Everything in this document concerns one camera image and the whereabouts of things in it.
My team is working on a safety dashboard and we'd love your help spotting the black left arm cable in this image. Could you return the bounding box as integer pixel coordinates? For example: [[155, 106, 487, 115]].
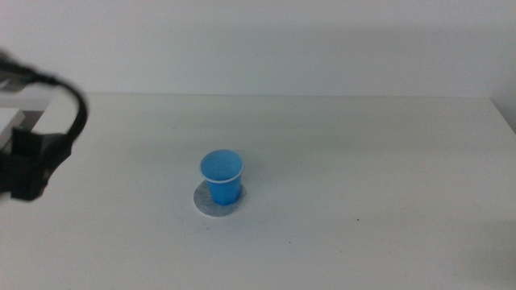
[[0, 50, 89, 148]]

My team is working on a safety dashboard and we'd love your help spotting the grey round cup mat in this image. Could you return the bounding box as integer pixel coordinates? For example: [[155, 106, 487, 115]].
[[193, 180, 248, 218]]

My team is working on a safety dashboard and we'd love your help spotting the blue plastic cup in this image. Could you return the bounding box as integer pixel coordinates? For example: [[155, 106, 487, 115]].
[[199, 149, 245, 207]]

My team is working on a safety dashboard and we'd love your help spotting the white side table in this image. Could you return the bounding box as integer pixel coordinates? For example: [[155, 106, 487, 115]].
[[0, 107, 26, 153]]

